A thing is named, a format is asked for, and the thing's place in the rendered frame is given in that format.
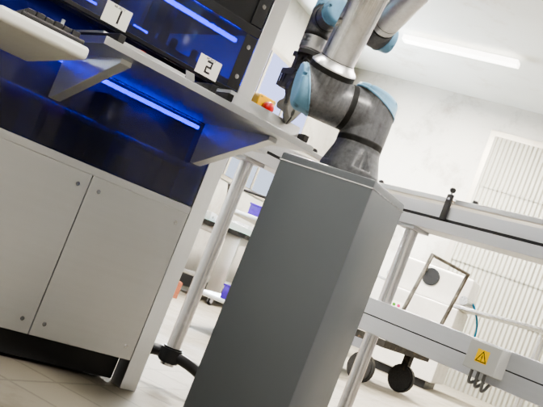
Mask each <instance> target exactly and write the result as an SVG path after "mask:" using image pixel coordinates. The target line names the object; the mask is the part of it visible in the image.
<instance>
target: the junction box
mask: <svg viewBox="0 0 543 407"><path fill-rule="evenodd" d="M510 357H511V352H508V351H506V350H503V349H500V348H498V347H496V346H492V345H490V344H488V343H485V342H482V341H479V340H477V339H475V338H472V340H471V342H470V344H469V348H468V350H467V353H466V355H465V359H464V361H463V364H462V365H463V366H466V367H468V368H471V369H473V370H475V371H478V372H480V373H482V374H484V375H487V376H489V377H492V378H494V379H497V380H502V378H503V375H504V372H505V370H506V367H507V364H508V361H509V359H510Z"/></svg>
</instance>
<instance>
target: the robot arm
mask: <svg viewBox="0 0 543 407"><path fill-rule="evenodd" d="M429 1H430V0H317V2H316V5H315V6H314V8H313V10H312V14H311V16H310V18H309V22H308V24H307V27H306V29H305V32H304V35H303V37H302V39H301V42H300V45H299V49H298V51H294V53H293V56H295V58H294V61H293V64H292V66H291V67H288V68H285V67H282V70H281V71H280V75H279V77H278V79H277V82H276V85H278V86H279V87H281V88H283V89H284V90H285V96H284V97H283V98H282V99H281V100H279V101H278V102H277V104H276V106H277V108H279V109H280V110H281V111H282V112H283V121H284V123H285V124H289V123H291V122H292V121H294V120H295V119H296V118H297V117H298V116H299V115H300V114H301V113H302V114H304V115H305V116H309V117H311V118H313V119H315V120H318V121H320V122H322V123H324V124H327V125H329V126H331V127H333V128H336V129H338V130H339V133H338V136H337V137H336V140H335V142H334V144H333V145H332V146H331V147H330V148H329V149H328V150H327V152H326V153H325V154H324V156H323V157H322V158H321V160H320V163H322V164H325V165H328V166H332V167H334V168H338V169H341V170H345V171H347V172H350V173H353V174H358V175H360V176H363V177H365V178H370V179H373V180H375V181H376V182H378V169H379V158H380V156H381V151H382V150H383V148H384V145H385V142H386V139H387V137H388V135H389V131H390V129H391V127H392V124H393V123H394V121H395V116H396V113H397V110H398V104H397V102H396V100H395V99H394V97H393V96H392V95H390V94H389V93H388V92H386V91H385V90H382V89H381V88H380V87H378V86H375V85H372V84H370V83H368V82H359V83H358V84H357V85H354V84H353V82H354V81H355V79H356V76H355V73H354V67H355V65H356V62H357V61H358V59H359V57H360V55H361V53H362V52H363V50H364V47H365V45H367V46H369V47H370V48H372V49H373V50H376V51H379V52H383V53H389V52H390V51H391V50H392V49H393V47H394V46H395V44H396V43H397V41H398V37H399V30H400V29H401V28H402V27H403V26H404V25H405V24H406V23H407V22H408V21H409V20H410V19H411V18H412V17H413V16H414V15H415V14H416V13H417V12H418V11H419V10H420V9H421V8H422V7H423V6H424V5H425V4H426V3H427V2H429Z"/></svg>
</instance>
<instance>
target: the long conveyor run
mask: <svg viewBox="0 0 543 407"><path fill-rule="evenodd" d="M378 183H379V184H380V185H381V186H383V187H384V188H385V189H386V190H387V191H388V192H389V193H390V194H391V195H393V196H394V197H395V198H396V199H398V200H399V201H400V202H401V203H402V204H404V208H403V213H402V214H401V216H400V219H399V222H402V223H406V224H411V225H414V226H416V227H418V228H420V229H422V230H424V231H426V232H427V233H429V234H431V235H435V236H437V237H443V238H446V239H449V240H453V241H458V242H460V243H464V244H467V245H472V246H476V247H478V248H482V249H484V250H490V251H493V252H496V253H500V254H505V255H507V256H511V257H514V258H519V259H523V260H525V261H529V262H534V263H537V264H540V265H543V219H541V218H536V217H533V216H526V215H522V214H519V213H514V212H509V211H504V210H501V209H497V208H490V207H487V206H482V205H479V204H478V201H475V200H474V201H473V202H472V203H469V202H465V201H461V200H457V199H454V195H453V193H456V189H455V188H453V187H452V188H450V192H451V194H448V195H447V197H443V196H439V195H433V194H429V193H425V192H421V191H415V190H411V189H407V188H404V187H397V186H393V185H389V184H385V183H384V181H383V180H379V182H378Z"/></svg>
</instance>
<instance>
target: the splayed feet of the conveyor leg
mask: <svg viewBox="0 0 543 407"><path fill-rule="evenodd" d="M150 353H151V354H152V355H157V356H158V359H160V360H161V361H163V362H164V363H168V364H170V365H174V366H177V365H179V366H180V367H182V368H184V369H185V370H186V371H188V372H189V373H190V374H191V375H192V376H193V377H194V378H195V375H196V372H197V370H198V367H199V364H198V363H197V362H195V361H194V360H193V359H191V358H189V357H188V356H186V355H185V354H184V353H183V350H182V349H180V350H177V349H175V348H173V347H170V346H168V345H167V343H164V344H160V343H156V342H155V343H154V345H153V348H152V350H151V352H150Z"/></svg>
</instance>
